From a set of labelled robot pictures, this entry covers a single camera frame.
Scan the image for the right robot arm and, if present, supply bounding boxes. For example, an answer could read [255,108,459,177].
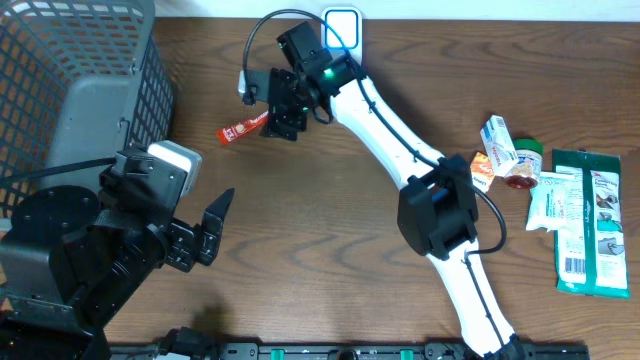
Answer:
[268,22,526,359]

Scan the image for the black right camera cable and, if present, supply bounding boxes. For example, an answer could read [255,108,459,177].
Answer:
[241,8,509,351]

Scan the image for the orange small carton box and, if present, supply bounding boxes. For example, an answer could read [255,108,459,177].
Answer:
[470,152,495,193]

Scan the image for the black camera cable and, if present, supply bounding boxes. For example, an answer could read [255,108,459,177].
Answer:
[0,157,117,187]
[241,8,509,351]

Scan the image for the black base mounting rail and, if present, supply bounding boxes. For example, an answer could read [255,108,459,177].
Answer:
[107,327,592,360]

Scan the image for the white Panadol medicine box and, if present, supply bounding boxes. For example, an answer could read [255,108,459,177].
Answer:
[480,115,518,177]

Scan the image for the red snack stick sachet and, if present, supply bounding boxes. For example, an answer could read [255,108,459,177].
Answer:
[216,111,269,145]

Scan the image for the green lid glass jar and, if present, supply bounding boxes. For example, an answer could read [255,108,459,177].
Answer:
[504,138,544,190]

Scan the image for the green white wipes packet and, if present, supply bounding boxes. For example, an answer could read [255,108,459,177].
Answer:
[552,149,631,299]

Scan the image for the grey plastic mesh basket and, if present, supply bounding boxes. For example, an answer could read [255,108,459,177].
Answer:
[0,0,177,221]

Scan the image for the teal white tissue pack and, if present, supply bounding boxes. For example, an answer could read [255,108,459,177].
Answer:
[525,172,575,232]

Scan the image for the white barcode scanner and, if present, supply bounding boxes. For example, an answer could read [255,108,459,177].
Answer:
[321,6,363,64]

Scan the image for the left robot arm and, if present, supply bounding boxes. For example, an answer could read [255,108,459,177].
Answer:
[1,148,234,359]

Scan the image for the black left camera cable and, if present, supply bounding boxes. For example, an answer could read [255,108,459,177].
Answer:
[0,157,117,187]

